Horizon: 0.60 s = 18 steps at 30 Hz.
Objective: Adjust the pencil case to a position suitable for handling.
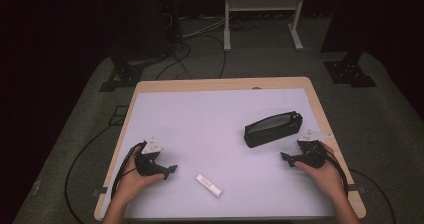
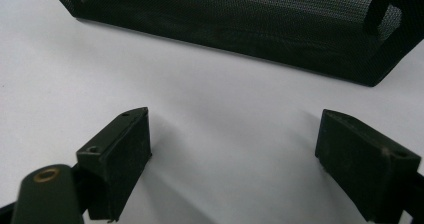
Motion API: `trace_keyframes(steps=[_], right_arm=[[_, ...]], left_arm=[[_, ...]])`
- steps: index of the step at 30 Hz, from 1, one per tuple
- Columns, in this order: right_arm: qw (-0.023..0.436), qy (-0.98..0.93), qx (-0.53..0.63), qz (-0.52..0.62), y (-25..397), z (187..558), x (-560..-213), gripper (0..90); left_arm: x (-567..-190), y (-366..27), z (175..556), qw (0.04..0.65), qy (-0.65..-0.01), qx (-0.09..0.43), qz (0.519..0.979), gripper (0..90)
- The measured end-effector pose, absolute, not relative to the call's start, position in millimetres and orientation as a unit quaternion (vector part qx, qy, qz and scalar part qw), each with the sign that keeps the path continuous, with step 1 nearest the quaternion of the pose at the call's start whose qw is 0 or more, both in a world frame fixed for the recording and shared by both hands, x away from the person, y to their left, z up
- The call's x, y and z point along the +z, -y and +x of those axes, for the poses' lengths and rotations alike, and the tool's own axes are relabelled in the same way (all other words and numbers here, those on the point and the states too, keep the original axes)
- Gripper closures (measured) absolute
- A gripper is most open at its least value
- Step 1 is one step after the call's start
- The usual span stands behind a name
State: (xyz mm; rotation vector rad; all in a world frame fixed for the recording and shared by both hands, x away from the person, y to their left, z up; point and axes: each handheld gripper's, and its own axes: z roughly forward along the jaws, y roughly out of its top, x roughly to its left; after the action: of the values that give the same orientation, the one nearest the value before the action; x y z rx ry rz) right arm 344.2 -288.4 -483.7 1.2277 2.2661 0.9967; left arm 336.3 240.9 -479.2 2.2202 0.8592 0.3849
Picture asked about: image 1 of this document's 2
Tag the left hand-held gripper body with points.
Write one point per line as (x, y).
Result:
(148, 157)

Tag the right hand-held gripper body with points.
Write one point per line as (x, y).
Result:
(312, 150)

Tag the black pencil case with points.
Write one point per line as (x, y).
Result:
(273, 129)

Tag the white eraser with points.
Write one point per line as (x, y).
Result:
(209, 185)

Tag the person's right hand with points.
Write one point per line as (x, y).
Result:
(325, 177)

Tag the person's left hand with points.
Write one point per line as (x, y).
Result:
(133, 184)

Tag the white table mat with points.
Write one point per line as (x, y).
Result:
(216, 150)

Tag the black stand base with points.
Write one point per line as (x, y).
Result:
(125, 74)
(349, 71)

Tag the white metal stand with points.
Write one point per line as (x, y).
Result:
(263, 14)

